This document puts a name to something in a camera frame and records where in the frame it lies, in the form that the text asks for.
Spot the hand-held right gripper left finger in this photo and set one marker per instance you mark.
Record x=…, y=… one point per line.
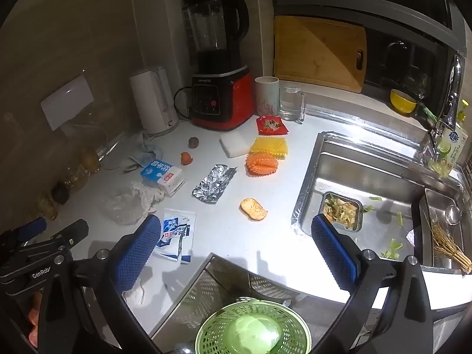
x=142, y=254

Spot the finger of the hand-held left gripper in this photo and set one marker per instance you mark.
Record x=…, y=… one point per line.
x=72, y=230
x=31, y=228

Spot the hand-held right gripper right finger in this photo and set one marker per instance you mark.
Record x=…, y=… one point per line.
x=335, y=254

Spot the white tissue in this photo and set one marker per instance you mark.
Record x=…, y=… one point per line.
x=135, y=292
x=151, y=193

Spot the blue white wipe packet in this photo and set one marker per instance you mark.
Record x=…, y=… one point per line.
x=179, y=228

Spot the clear plastic bag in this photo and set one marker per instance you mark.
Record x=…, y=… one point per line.
x=118, y=206

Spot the blue white milk carton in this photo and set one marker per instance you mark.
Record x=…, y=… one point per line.
x=162, y=175

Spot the orange bread piece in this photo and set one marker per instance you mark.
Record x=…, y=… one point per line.
x=253, y=210

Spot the silver foil wrapper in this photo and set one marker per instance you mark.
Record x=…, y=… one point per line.
x=214, y=184

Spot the green perforated waste bin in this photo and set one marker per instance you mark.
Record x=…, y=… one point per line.
x=254, y=332

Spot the person's left hand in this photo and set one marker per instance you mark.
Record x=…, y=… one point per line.
x=34, y=317

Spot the yellow oil bottle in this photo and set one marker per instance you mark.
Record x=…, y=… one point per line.
x=90, y=160
x=73, y=180
x=48, y=206

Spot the dark round jar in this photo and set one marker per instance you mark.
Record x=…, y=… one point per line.
x=60, y=194

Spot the metal tray with food scraps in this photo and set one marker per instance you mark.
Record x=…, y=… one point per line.
x=341, y=212

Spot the green vegetable scrap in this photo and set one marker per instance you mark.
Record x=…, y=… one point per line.
x=400, y=218
x=368, y=208
x=392, y=249
x=375, y=198

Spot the stainless steel sink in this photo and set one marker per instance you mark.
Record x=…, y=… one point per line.
x=383, y=177

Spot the clear glass container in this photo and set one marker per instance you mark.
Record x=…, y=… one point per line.
x=92, y=136

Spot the blue dish cloth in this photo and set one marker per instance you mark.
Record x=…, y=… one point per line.
x=143, y=151

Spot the orange peel piece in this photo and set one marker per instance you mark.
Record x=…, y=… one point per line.
x=186, y=158

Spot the steel sink drain basin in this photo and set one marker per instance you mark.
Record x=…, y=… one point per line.
x=433, y=206

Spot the bamboo pot brush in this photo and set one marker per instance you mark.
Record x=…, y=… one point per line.
x=451, y=250

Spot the steel ladle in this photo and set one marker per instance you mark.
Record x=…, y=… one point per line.
x=453, y=214

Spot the yellow dish scrubber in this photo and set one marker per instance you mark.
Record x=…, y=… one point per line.
x=269, y=146

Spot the red snack packet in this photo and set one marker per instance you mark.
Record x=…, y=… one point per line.
x=271, y=125

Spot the white sponge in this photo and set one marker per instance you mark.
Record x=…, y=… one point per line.
x=236, y=144

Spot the white electric kettle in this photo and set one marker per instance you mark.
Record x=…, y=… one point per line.
x=151, y=99

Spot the clear glass mug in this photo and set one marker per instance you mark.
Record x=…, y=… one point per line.
x=291, y=103

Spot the green white dish soap bottle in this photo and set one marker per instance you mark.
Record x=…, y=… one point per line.
x=455, y=143

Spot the yellow bowl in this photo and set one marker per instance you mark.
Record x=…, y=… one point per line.
x=402, y=101

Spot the white patterned cup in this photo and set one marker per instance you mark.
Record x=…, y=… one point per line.
x=266, y=96

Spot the red black rice cooker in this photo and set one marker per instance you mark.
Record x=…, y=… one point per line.
x=221, y=96

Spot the wine glass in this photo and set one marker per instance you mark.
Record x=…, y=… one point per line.
x=422, y=86

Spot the chrome faucet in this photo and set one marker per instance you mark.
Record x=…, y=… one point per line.
x=451, y=92

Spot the wooden cutting board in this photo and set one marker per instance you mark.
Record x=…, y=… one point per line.
x=317, y=51

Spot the dark kitchen window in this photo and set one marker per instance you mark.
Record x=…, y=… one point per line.
x=398, y=3

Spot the white wall panel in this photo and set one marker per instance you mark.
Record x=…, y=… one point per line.
x=66, y=99

